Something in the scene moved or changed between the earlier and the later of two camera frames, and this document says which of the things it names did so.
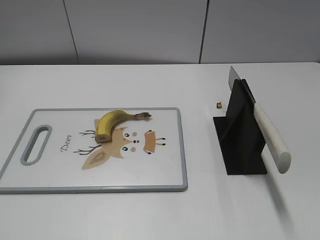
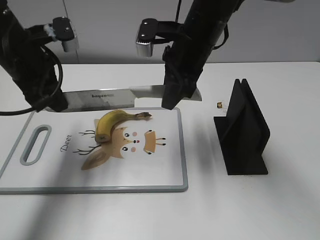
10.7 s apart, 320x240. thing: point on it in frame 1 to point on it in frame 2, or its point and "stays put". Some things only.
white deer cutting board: [145, 155] stays put
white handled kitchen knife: [274, 149] to [81, 99]
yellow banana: [103, 130] stays put
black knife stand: [240, 135] stays put
